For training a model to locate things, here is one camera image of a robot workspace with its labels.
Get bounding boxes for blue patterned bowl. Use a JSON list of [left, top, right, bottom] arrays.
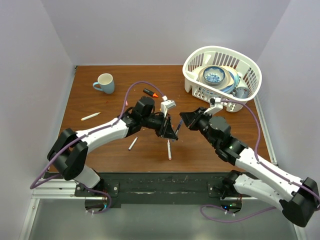
[[202, 65, 226, 86]]

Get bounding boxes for grey pen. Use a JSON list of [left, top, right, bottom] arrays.
[[128, 136, 139, 151]]

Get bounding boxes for grey cup in basket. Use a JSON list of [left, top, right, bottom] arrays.
[[232, 86, 250, 99]]

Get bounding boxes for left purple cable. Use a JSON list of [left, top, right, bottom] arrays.
[[29, 81, 168, 190]]

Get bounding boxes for white plastic dish basket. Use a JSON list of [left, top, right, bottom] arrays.
[[182, 46, 262, 113]]

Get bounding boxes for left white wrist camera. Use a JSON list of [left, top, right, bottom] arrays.
[[160, 95, 176, 117]]

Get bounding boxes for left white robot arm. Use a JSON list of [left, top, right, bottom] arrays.
[[47, 96, 178, 196]]

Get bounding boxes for white pink pen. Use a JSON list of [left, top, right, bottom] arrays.
[[167, 139, 172, 161]]

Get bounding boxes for purple cable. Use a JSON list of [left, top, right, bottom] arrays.
[[29, 81, 168, 190], [199, 98, 320, 223]]

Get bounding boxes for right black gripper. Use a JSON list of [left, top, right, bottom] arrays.
[[178, 108, 218, 149]]

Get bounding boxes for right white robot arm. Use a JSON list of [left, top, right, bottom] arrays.
[[179, 107, 320, 228]]

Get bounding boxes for black orange highlighter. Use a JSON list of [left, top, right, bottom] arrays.
[[143, 88, 159, 98]]

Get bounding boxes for stacked plates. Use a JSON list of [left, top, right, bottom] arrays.
[[197, 65, 240, 94]]

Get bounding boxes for dark blue pen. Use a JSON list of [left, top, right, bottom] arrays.
[[175, 123, 181, 135]]

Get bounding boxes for white yellow pen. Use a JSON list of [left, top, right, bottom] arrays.
[[80, 112, 101, 121]]

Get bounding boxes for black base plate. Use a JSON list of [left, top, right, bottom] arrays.
[[74, 171, 253, 210]]

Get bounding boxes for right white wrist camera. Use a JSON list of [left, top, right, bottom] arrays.
[[203, 97, 224, 116]]

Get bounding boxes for light blue mug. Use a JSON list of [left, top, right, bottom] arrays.
[[92, 73, 115, 94]]

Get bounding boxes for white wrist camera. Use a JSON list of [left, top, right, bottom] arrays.
[[203, 97, 224, 116], [160, 95, 176, 117]]

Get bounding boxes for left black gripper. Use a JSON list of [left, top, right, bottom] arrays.
[[140, 110, 178, 138]]

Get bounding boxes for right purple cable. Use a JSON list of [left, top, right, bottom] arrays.
[[199, 98, 320, 223]]

